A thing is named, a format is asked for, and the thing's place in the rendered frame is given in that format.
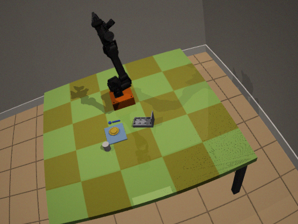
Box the dark grey cylinder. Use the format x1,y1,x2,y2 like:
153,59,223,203
102,141,111,152

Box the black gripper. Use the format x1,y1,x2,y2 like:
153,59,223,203
91,12,107,37

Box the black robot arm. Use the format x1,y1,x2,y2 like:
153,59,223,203
99,19,131,98

